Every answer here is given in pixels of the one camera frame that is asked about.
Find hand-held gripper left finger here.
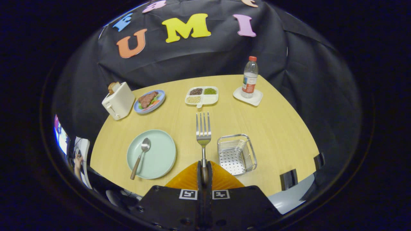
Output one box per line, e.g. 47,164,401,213
135,160,205,231

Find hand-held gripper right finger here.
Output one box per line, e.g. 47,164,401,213
205,160,282,231

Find wooden-handled metal fork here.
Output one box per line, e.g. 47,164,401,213
196,112,212,185

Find wooden-handled metal spoon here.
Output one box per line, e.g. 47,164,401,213
130,138,151,180

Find pale green plate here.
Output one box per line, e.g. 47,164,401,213
127,129,177,179

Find black table clamp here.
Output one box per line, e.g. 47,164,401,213
314,152,325,170
280,169,298,191

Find white divided dish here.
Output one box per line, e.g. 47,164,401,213
185,86,219,108

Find blue plate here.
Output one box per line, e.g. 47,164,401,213
134,90,166,115

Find white square coaster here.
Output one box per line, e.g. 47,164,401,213
233,86,264,107

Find green lettuce leaves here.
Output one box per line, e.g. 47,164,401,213
137,93,162,110

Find brown steak piece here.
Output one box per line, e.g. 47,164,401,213
138,91,159,109

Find clear red-capped water bottle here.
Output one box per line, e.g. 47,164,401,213
241,56,259,98

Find cream white toaster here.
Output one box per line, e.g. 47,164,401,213
101,81,136,121

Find white side desk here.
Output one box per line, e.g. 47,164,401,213
73,137,93,190

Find black backdrop cloth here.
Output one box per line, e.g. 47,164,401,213
51,0,362,199

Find computer monitor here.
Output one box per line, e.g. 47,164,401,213
53,115,69,156

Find metal wire basket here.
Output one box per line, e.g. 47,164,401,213
217,134,258,176

